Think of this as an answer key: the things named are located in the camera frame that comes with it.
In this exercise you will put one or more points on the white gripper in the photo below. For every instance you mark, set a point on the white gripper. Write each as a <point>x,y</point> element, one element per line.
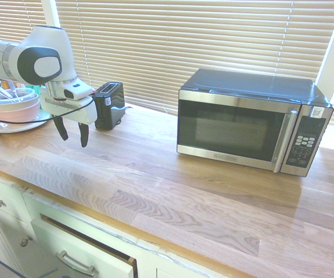
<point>77,111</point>

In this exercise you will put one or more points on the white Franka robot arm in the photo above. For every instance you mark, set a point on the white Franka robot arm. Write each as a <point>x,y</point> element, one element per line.
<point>45,55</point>

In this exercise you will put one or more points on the black two-slot toaster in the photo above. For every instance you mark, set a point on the black two-slot toaster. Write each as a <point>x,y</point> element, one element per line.
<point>110,107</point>

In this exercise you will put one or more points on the pink bowl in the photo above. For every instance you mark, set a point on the pink bowl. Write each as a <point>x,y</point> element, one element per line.
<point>13,113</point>

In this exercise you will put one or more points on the clear plastic container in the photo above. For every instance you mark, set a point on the clear plastic container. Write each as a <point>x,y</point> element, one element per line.
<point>22,94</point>

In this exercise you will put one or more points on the orange box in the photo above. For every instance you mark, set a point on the orange box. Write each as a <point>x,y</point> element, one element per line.
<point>6,84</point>

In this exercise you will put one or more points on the white open drawer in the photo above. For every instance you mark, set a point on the white open drawer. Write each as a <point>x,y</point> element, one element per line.
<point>77,246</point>

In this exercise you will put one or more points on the round silver cabinet knob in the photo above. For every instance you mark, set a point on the round silver cabinet knob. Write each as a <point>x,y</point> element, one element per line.
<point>25,241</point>

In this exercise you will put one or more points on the white cabinet door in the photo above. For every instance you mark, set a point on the white cabinet door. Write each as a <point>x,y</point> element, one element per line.
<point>4,231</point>

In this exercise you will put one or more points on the wide beige window blind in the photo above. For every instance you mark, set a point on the wide beige window blind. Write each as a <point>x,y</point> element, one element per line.
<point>184,43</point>

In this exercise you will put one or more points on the stainless steel black microwave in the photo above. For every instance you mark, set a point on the stainless steel black microwave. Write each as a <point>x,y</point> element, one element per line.
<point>242,121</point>

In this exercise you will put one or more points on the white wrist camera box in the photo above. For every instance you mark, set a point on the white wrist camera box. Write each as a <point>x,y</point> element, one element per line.
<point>75,90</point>

